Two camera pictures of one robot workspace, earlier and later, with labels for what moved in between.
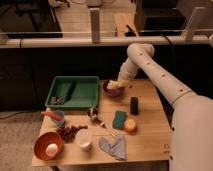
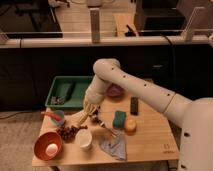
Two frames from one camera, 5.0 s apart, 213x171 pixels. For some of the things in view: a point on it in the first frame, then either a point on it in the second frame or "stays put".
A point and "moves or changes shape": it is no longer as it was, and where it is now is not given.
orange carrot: [51, 114] stays put
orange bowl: [43, 140] stays put
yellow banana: [115, 84] moves or changes shape
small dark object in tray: [56, 100] stays put
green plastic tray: [74, 92] stays put
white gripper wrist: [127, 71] to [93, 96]
